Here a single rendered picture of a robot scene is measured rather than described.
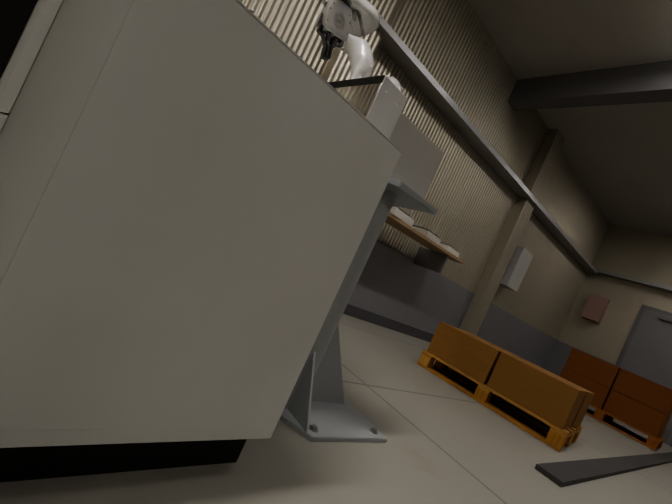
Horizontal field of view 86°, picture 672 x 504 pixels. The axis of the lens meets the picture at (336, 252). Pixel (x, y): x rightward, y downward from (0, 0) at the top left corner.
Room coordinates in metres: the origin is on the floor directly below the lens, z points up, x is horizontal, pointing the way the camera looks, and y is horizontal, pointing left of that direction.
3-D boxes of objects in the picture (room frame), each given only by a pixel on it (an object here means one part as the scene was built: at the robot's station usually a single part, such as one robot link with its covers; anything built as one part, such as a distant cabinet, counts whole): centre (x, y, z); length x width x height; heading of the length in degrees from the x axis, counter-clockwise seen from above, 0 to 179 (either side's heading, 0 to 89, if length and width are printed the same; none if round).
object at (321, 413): (1.31, -0.11, 0.41); 0.51 x 0.44 x 0.82; 128
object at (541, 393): (2.92, -1.66, 0.20); 1.17 x 0.84 x 0.41; 40
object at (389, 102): (1.06, 0.21, 0.89); 0.55 x 0.09 x 0.14; 42
